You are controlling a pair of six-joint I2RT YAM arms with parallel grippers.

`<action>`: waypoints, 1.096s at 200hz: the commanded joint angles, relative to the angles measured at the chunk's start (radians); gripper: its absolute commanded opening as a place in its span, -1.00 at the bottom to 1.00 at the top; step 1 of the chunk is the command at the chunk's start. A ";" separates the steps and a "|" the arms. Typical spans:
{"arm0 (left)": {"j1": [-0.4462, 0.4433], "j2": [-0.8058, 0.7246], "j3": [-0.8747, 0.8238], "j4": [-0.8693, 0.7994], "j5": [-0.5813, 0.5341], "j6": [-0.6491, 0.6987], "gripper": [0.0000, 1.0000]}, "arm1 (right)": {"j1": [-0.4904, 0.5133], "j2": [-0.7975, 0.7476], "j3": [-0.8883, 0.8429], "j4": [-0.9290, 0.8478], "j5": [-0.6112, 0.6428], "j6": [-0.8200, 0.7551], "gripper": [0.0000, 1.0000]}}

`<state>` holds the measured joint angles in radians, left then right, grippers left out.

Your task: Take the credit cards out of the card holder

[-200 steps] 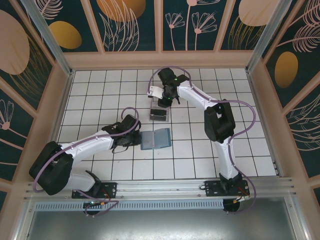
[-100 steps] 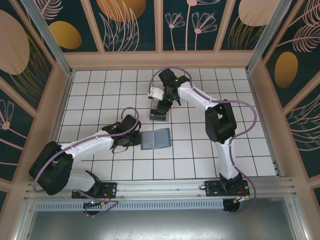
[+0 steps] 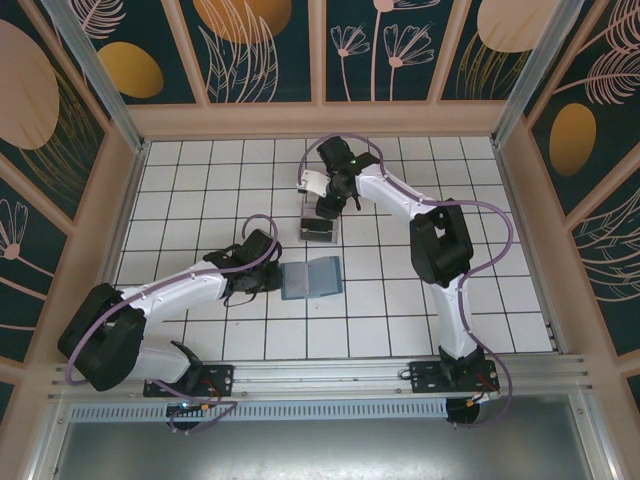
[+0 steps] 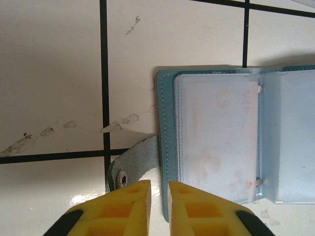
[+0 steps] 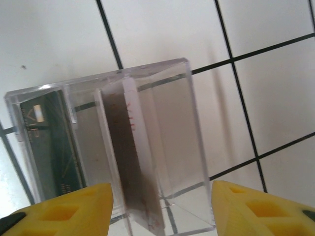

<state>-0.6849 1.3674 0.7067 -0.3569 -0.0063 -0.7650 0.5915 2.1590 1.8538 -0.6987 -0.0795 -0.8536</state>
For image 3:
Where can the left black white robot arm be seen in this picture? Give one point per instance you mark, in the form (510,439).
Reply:
(175,295)

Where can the teal leather card holder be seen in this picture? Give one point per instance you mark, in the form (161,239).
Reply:
(320,280)

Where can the small green circuit board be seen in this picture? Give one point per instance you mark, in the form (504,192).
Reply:
(187,407)

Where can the grey metal sheet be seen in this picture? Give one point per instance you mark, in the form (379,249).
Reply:
(320,455)

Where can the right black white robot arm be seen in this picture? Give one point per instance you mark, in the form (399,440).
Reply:
(440,240)

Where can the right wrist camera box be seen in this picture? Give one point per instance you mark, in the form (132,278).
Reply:
(312,182)

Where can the aluminium corner post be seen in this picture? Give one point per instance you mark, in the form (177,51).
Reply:
(107,95)
(525,75)

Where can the clear plastic slotted box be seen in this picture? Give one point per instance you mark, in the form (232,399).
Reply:
(336,235)

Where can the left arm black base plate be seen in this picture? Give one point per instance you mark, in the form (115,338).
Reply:
(220,377)

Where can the dark green credit card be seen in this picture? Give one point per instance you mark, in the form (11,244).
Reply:
(316,225)
(315,236)

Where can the aluminium mounting rail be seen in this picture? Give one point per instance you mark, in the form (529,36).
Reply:
(320,375)

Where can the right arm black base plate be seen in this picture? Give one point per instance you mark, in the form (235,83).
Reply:
(425,377)

